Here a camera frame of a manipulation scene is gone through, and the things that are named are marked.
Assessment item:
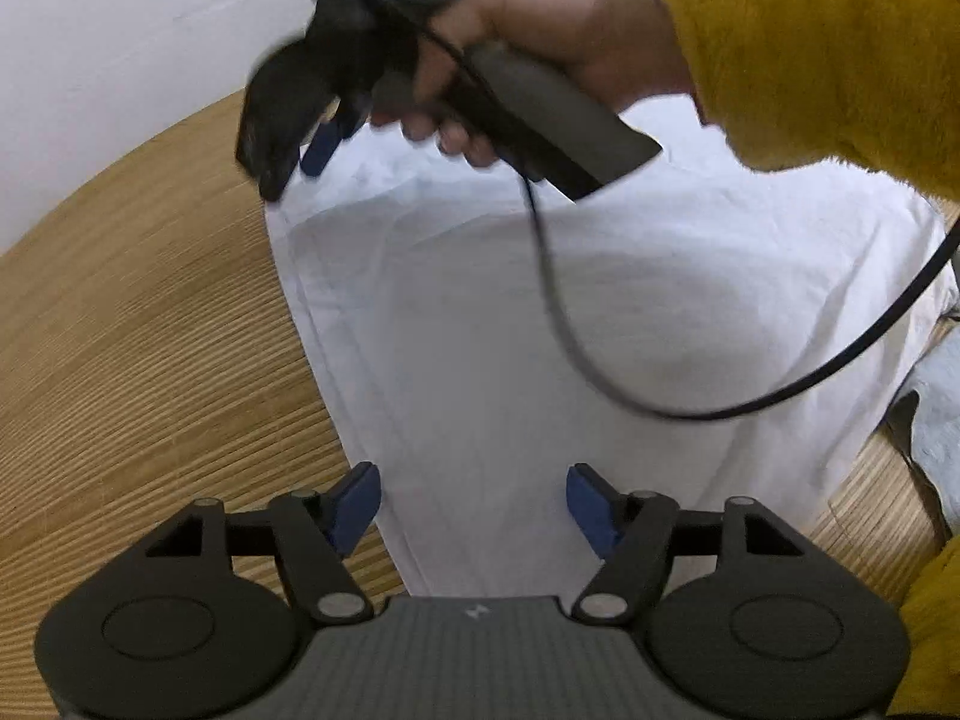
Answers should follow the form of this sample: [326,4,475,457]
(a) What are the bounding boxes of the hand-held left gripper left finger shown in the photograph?
[135,463,382,625]

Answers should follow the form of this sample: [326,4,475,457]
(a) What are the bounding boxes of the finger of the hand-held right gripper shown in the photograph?
[236,37,344,203]
[300,92,370,178]

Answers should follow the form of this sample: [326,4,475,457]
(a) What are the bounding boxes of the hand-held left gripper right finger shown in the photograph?
[566,465,815,625]

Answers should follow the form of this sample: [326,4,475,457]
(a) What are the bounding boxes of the white shirt with blue sleeves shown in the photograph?
[266,94,960,601]

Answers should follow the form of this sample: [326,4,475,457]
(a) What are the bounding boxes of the person's right forearm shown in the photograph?
[646,0,960,203]

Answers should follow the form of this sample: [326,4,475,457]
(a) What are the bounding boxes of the person's right hand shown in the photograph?
[371,0,692,167]

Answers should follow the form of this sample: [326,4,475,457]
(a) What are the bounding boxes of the black cable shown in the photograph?
[416,11,960,421]

